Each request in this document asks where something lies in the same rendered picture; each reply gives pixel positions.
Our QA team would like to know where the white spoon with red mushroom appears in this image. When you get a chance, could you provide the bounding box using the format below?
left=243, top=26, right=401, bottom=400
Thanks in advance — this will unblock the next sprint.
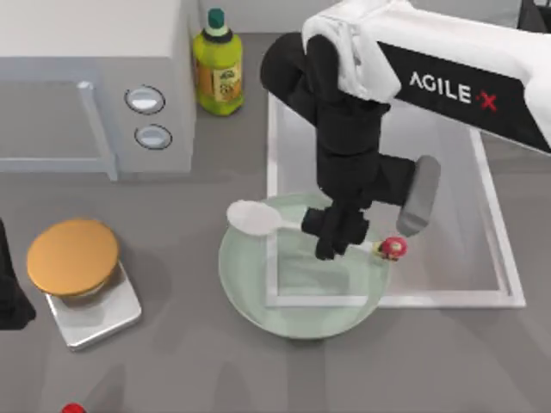
left=226, top=199, right=409, bottom=262

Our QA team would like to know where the pale green glass bowl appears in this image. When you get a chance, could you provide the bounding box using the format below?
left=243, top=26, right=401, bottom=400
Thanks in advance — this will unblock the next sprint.
left=218, top=193, right=393, bottom=342

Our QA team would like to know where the white sink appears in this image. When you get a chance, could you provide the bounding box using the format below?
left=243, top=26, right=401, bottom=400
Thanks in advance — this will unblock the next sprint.
left=266, top=91, right=528, bottom=309

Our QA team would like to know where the green bottle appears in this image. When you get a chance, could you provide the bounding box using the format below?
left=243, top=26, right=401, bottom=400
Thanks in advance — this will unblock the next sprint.
left=191, top=8, right=245, bottom=117

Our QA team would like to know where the small microwave knob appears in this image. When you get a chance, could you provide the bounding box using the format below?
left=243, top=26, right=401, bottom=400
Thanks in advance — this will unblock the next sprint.
left=133, top=124, right=174, bottom=151

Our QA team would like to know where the large microwave knob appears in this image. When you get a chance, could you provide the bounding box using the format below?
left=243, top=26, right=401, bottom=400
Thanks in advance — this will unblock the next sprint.
left=124, top=85, right=166, bottom=116

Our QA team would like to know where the pale microwave oven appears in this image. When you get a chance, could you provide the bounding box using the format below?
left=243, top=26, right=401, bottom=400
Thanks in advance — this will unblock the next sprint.
left=0, top=0, right=200, bottom=182

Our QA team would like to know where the silver kitchen scale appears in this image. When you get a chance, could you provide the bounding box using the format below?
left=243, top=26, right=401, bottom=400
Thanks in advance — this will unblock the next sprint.
left=44, top=262, right=143, bottom=353

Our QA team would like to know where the round orange disc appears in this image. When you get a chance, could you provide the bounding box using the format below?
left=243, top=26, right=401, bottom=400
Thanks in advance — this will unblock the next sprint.
left=26, top=219, right=121, bottom=299

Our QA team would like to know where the microwave oven door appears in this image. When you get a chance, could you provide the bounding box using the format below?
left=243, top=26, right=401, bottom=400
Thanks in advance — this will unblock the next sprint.
left=0, top=80, right=120, bottom=182

